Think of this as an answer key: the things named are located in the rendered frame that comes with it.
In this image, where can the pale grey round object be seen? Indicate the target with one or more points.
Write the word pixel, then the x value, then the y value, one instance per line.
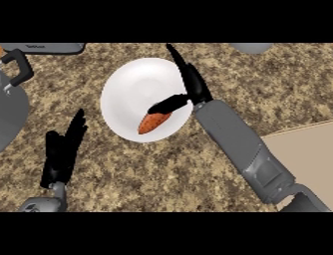
pixel 252 47

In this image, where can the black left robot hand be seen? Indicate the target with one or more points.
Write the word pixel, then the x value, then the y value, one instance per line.
pixel 63 149

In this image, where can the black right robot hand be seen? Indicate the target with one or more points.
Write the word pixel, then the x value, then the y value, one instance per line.
pixel 195 83

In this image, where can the beige flat tray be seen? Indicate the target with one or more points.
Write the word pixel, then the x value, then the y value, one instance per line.
pixel 312 156

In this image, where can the white round plate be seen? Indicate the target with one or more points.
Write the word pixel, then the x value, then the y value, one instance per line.
pixel 136 89

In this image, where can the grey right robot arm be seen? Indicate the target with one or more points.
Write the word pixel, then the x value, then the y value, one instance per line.
pixel 239 142

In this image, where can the grey flat appliance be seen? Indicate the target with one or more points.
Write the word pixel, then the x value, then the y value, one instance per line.
pixel 47 48

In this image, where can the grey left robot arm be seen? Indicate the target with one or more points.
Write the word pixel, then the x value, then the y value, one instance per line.
pixel 47 201

